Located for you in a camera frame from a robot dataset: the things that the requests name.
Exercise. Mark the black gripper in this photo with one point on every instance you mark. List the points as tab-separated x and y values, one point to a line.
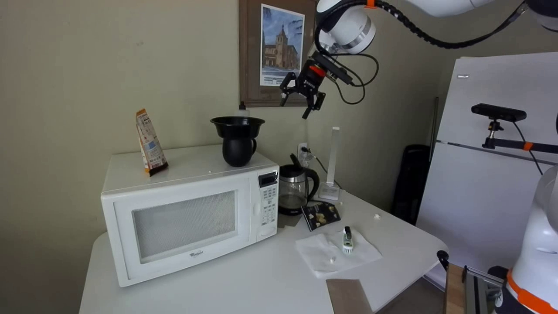
306	80

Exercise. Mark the black bowl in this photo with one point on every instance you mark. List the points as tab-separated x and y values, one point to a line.
237	123

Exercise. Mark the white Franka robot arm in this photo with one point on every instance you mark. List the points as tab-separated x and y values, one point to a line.
348	27

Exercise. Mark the building photo poster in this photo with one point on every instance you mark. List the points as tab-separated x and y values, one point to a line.
279	45

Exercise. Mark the white desk lamp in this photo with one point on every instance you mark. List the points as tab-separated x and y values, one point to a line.
334	157

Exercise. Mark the brown framed cork board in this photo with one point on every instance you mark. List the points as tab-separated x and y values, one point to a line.
247	52

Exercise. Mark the dark blue mug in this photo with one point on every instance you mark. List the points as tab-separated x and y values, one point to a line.
237	151

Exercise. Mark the black glass electric kettle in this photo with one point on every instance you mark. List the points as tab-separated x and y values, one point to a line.
292	188

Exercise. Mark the black snack packet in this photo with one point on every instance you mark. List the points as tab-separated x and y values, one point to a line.
320	214

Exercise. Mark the small green white device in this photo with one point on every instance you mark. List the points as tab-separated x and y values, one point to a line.
347	239

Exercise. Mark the orange popcorn bag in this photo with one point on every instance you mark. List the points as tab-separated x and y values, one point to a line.
148	141

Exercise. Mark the white microwave oven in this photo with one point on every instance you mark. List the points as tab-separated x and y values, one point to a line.
184	226

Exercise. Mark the white refrigerator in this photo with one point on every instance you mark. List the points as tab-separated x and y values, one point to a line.
481	197

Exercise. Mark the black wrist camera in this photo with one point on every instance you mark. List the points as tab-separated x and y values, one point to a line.
334	68

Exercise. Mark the white wall outlet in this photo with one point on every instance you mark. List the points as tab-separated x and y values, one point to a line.
305	150

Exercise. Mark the black camera on stand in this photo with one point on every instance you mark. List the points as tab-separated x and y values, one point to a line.
498	111

